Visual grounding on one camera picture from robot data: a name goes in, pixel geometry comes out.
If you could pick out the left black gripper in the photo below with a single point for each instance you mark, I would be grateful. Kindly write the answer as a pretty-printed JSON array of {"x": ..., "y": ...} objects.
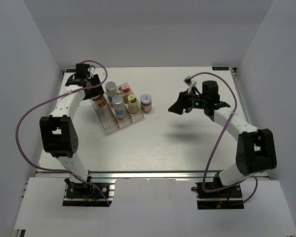
[{"x": 97, "y": 91}]

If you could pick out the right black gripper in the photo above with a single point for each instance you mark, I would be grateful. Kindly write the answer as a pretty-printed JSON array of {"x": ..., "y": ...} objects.
[{"x": 182, "y": 102}]

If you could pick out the white lid jar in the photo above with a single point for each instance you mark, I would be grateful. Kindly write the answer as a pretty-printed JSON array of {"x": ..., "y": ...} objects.
[
  {"x": 99, "y": 101},
  {"x": 146, "y": 101}
]

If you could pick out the silver lid jar blue label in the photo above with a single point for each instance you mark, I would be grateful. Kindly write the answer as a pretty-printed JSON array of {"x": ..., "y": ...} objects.
[{"x": 119, "y": 107}]

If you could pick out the pink cap spice bottle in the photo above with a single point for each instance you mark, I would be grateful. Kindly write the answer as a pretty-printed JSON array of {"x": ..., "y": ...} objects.
[{"x": 125, "y": 92}]

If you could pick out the yellow cap white bottle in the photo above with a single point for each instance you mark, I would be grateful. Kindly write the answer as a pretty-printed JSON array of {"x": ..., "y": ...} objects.
[{"x": 132, "y": 104}]

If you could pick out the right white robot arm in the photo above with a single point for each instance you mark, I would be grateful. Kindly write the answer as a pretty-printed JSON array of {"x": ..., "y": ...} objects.
[{"x": 255, "y": 151}]

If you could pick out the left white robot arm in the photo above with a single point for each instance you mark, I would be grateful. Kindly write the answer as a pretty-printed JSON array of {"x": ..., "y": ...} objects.
[{"x": 59, "y": 136}]

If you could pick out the blue sticker left corner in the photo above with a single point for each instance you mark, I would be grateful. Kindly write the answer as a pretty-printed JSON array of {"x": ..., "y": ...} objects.
[{"x": 70, "y": 71}]

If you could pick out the blue sticker corner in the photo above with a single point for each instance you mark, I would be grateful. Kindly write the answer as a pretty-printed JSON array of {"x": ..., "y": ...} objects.
[
  {"x": 220, "y": 68},
  {"x": 70, "y": 71}
]

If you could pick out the left clear organizer tray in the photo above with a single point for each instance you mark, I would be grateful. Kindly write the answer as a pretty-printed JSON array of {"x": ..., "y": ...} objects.
[{"x": 106, "y": 119}]

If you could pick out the right clear organizer tray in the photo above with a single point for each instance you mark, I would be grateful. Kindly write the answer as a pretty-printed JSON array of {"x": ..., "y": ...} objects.
[{"x": 140, "y": 114}]

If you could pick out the blue sticker right corner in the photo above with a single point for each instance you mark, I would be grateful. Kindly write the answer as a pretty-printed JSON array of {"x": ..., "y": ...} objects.
[{"x": 220, "y": 68}]

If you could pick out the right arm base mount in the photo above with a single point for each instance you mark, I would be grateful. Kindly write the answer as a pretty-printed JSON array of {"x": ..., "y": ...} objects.
[{"x": 227, "y": 199}]

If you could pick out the aluminium front rail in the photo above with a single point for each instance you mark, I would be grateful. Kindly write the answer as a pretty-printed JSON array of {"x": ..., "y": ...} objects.
[{"x": 117, "y": 175}]

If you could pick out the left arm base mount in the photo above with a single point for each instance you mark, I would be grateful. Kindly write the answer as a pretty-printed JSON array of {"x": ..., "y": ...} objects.
[{"x": 85, "y": 195}]

